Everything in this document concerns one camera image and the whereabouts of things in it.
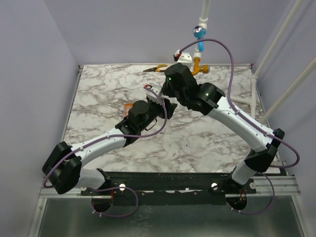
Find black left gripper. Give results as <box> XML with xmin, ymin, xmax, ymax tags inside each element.
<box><xmin>139</xmin><ymin>97</ymin><xmax>176</xmax><ymax>132</ymax></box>

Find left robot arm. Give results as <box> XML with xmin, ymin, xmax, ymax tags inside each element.
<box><xmin>42</xmin><ymin>99</ymin><xmax>177</xmax><ymax>195</ymax></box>

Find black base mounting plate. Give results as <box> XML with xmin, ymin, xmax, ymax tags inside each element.
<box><xmin>93</xmin><ymin>172</ymin><xmax>244</xmax><ymax>206</ymax></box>

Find orange label tea bottle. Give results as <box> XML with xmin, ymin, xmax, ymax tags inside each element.
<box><xmin>123</xmin><ymin>100</ymin><xmax>134</xmax><ymax>118</ymax></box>

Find orange plastic faucet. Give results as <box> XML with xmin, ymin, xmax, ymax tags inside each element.
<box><xmin>191</xmin><ymin>57</ymin><xmax>209</xmax><ymax>76</ymax></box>

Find yellow handled pliers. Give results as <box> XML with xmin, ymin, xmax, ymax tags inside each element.
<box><xmin>143</xmin><ymin>64</ymin><xmax>168</xmax><ymax>73</ymax></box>

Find aluminium rail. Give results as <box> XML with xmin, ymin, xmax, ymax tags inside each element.
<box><xmin>39</xmin><ymin>176</ymin><xmax>301</xmax><ymax>199</ymax></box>

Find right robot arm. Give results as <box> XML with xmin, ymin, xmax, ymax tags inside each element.
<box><xmin>162</xmin><ymin>63</ymin><xmax>285</xmax><ymax>194</ymax></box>

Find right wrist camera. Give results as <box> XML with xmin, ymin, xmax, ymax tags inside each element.
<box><xmin>173</xmin><ymin>50</ymin><xmax>193</xmax><ymax>68</ymax></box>

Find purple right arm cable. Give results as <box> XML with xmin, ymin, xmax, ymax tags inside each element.
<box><xmin>179</xmin><ymin>38</ymin><xmax>300</xmax><ymax>215</ymax></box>

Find white PVC pipe frame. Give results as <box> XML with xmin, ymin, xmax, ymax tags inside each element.
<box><xmin>191</xmin><ymin>0</ymin><xmax>316</xmax><ymax>121</ymax></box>

